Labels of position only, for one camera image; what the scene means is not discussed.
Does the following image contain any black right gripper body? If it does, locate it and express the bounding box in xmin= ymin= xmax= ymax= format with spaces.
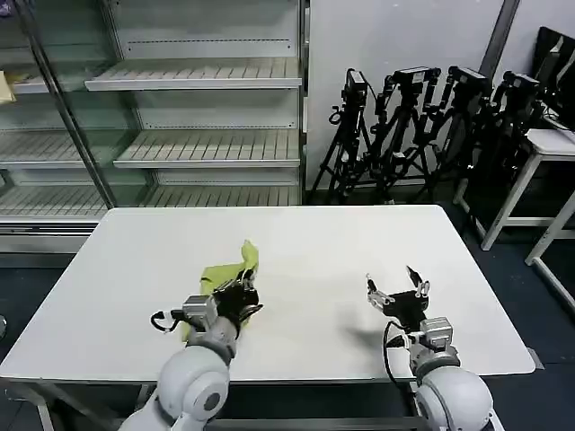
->
xmin=384 ymin=290 xmax=429 ymax=331

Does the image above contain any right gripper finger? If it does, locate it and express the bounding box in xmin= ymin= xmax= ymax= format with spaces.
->
xmin=365 ymin=271 xmax=393 ymax=309
xmin=406 ymin=265 xmax=430 ymax=299

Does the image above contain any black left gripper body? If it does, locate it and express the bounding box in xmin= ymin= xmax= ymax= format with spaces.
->
xmin=210 ymin=286 xmax=262 ymax=322

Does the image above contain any yellow-green shirt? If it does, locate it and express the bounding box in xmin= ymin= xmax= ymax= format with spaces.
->
xmin=179 ymin=239 xmax=262 ymax=347

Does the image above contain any white empty display shelf unit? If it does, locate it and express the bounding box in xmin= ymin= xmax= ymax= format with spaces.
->
xmin=0 ymin=0 xmax=312 ymax=268

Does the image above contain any white side table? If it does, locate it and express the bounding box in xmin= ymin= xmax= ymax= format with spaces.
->
xmin=452 ymin=127 xmax=575 ymax=252

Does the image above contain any steel-framed glass cabinet door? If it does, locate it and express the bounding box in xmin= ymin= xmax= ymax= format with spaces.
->
xmin=16 ymin=0 xmax=158 ymax=221

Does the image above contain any black computer monitor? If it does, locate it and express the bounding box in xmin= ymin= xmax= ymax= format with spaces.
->
xmin=533 ymin=25 xmax=575 ymax=125

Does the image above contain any tan cardboard box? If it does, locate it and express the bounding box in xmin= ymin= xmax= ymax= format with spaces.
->
xmin=0 ymin=69 xmax=29 ymax=105

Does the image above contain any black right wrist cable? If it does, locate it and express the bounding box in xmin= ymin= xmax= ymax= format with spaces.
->
xmin=381 ymin=319 xmax=422 ymax=392

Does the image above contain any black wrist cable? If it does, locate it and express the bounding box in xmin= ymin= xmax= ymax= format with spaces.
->
xmin=149 ymin=308 xmax=186 ymax=334
xmin=381 ymin=319 xmax=422 ymax=392

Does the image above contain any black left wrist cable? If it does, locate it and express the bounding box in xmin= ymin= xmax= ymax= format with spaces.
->
xmin=149 ymin=308 xmax=186 ymax=334

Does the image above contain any white metal table frame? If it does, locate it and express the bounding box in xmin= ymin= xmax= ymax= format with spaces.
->
xmin=524 ymin=196 xmax=575 ymax=298

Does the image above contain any grey wall post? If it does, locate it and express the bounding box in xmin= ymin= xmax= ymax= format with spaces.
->
xmin=478 ymin=0 xmax=521 ymax=81

